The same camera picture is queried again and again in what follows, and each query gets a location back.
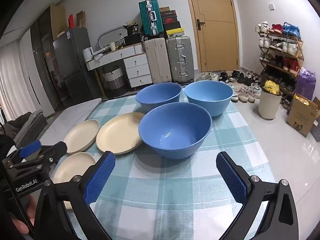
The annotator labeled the white marble coffee table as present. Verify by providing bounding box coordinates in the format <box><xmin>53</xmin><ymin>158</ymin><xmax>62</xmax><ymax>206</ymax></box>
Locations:
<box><xmin>39</xmin><ymin>97</ymin><xmax>103</xmax><ymax>146</ymax></box>

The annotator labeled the white paper towel roll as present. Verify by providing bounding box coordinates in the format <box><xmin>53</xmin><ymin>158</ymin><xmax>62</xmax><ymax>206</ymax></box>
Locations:
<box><xmin>83</xmin><ymin>48</ymin><xmax>95</xmax><ymax>63</ymax></box>

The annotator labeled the white curtain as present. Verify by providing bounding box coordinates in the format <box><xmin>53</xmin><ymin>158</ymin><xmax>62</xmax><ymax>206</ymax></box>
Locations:
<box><xmin>0</xmin><ymin>46</ymin><xmax>40</xmax><ymax>126</ymax></box>

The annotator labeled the large cream plate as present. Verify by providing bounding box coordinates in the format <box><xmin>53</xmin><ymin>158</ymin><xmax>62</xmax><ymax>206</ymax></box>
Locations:
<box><xmin>96</xmin><ymin>112</ymin><xmax>146</xmax><ymax>154</ymax></box>

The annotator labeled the row of loose shoes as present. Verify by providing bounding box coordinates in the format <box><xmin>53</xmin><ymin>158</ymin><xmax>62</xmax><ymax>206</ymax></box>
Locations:
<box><xmin>196</xmin><ymin>69</ymin><xmax>262</xmax><ymax>103</ymax></box>

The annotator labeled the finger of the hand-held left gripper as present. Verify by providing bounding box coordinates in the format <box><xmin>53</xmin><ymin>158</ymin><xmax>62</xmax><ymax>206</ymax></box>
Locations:
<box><xmin>11</xmin><ymin>141</ymin><xmax>68</xmax><ymax>173</ymax></box>
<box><xmin>2</xmin><ymin>140</ymin><xmax>42</xmax><ymax>167</ymax></box>

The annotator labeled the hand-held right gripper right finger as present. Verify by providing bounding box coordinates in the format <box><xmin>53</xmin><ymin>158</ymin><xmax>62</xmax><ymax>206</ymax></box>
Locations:
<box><xmin>216</xmin><ymin>151</ymin><xmax>299</xmax><ymax>240</ymax></box>

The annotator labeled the wooden door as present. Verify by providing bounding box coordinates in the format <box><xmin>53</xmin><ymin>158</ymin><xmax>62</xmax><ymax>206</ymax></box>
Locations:
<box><xmin>183</xmin><ymin>0</ymin><xmax>239</xmax><ymax>73</ymax></box>

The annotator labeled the flat brown cardboard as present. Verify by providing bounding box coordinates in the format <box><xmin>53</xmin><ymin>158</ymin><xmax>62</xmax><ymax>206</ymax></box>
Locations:
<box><xmin>76</xmin><ymin>10</ymin><xmax>87</xmax><ymax>29</ymax></box>

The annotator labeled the woven laundry basket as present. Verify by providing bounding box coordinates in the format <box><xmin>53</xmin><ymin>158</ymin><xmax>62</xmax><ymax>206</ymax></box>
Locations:
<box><xmin>102</xmin><ymin>65</ymin><xmax>126</xmax><ymax>91</ymax></box>

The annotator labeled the group of stored sneakers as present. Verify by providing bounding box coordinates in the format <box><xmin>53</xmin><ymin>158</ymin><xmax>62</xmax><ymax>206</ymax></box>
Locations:
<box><xmin>255</xmin><ymin>21</ymin><xmax>302</xmax><ymax>98</ymax></box>

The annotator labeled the person's left hand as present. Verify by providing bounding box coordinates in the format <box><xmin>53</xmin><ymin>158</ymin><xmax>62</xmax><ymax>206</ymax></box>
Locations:
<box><xmin>10</xmin><ymin>195</ymin><xmax>38</xmax><ymax>234</ymax></box>

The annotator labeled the wooden shoe rack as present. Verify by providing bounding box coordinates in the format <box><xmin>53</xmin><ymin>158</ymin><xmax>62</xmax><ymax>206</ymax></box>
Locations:
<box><xmin>258</xmin><ymin>24</ymin><xmax>304</xmax><ymax>106</ymax></box>

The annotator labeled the cream trash bin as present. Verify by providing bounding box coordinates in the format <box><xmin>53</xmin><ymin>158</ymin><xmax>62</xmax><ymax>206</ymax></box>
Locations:
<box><xmin>258</xmin><ymin>85</ymin><xmax>283</xmax><ymax>120</ymax></box>

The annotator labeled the dark grey box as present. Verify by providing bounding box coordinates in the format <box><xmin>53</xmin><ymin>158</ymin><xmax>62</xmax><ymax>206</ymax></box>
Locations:
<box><xmin>310</xmin><ymin>120</ymin><xmax>320</xmax><ymax>141</ymax></box>

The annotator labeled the white desk with drawers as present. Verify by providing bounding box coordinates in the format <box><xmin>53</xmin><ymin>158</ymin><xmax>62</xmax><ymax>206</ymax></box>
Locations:
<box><xmin>85</xmin><ymin>43</ymin><xmax>153</xmax><ymax>92</ymax></box>

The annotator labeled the oval mirror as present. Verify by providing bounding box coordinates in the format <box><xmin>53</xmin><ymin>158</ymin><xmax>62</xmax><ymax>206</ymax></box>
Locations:
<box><xmin>97</xmin><ymin>27</ymin><xmax>128</xmax><ymax>50</ymax></box>

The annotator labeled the silver suitcase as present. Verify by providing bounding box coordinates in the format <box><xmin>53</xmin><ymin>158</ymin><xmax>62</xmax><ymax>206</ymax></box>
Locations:
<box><xmin>165</xmin><ymin>35</ymin><xmax>195</xmax><ymax>85</ymax></box>

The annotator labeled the teal checkered tablecloth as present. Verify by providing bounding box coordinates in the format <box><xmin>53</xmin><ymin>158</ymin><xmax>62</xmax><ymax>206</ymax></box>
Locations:
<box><xmin>37</xmin><ymin>95</ymin><xmax>275</xmax><ymax>240</ymax></box>

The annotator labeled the brown wooden cabinet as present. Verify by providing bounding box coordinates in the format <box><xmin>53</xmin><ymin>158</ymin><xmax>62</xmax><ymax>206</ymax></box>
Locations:
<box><xmin>50</xmin><ymin>5</ymin><xmax>68</xmax><ymax>40</ymax></box>

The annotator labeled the teal suitcase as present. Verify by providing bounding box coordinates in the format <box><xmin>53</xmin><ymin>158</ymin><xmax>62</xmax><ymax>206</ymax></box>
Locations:
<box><xmin>138</xmin><ymin>0</ymin><xmax>165</xmax><ymax>38</ymax></box>

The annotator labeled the open cardboard box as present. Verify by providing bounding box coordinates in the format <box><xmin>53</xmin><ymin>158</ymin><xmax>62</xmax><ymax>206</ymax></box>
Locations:
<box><xmin>286</xmin><ymin>93</ymin><xmax>320</xmax><ymax>138</ymax></box>

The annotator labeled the purple plastic bag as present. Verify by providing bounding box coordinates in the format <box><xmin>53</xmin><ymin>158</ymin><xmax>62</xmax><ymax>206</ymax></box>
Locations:
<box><xmin>297</xmin><ymin>67</ymin><xmax>317</xmax><ymax>101</ymax></box>

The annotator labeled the beige suitcase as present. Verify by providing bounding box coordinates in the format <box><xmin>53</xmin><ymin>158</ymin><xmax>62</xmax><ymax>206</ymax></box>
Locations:
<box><xmin>144</xmin><ymin>37</ymin><xmax>173</xmax><ymax>85</ymax></box>

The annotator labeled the dark grey sofa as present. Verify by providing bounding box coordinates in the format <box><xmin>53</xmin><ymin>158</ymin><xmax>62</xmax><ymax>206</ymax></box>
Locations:
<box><xmin>5</xmin><ymin>109</ymin><xmax>48</xmax><ymax>143</ymax></box>

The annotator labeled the cream rug with black border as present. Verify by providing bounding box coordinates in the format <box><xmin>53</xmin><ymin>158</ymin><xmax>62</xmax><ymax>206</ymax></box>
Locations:
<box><xmin>103</xmin><ymin>94</ymin><xmax>137</xmax><ymax>100</ymax></box>

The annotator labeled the black yellow shoe box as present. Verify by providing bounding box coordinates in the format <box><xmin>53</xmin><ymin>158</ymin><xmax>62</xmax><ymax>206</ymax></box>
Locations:
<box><xmin>165</xmin><ymin>27</ymin><xmax>185</xmax><ymax>39</ymax></box>

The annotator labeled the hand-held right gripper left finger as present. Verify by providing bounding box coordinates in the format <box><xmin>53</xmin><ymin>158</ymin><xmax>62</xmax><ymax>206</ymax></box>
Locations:
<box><xmin>33</xmin><ymin>151</ymin><xmax>116</xmax><ymax>240</ymax></box>

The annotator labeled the yellow plastic bag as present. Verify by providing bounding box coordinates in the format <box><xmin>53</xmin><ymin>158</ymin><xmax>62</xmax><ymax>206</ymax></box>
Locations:
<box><xmin>263</xmin><ymin>80</ymin><xmax>280</xmax><ymax>96</ymax></box>

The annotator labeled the black bag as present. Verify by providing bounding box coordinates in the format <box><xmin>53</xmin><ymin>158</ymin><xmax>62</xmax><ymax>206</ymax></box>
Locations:
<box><xmin>122</xmin><ymin>23</ymin><xmax>143</xmax><ymax>44</ymax></box>

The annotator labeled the dark glass cabinet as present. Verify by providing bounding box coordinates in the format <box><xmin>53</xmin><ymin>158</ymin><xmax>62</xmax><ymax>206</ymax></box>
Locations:
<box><xmin>29</xmin><ymin>17</ymin><xmax>63</xmax><ymax>107</ymax></box>

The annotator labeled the grey refrigerator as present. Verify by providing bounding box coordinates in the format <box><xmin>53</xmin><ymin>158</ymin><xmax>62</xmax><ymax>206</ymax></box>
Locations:
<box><xmin>52</xmin><ymin>28</ymin><xmax>100</xmax><ymax>101</ymax></box>

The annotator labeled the light blue bowl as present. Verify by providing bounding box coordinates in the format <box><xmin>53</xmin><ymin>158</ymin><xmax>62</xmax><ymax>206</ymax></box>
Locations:
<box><xmin>184</xmin><ymin>80</ymin><xmax>234</xmax><ymax>117</ymax></box>

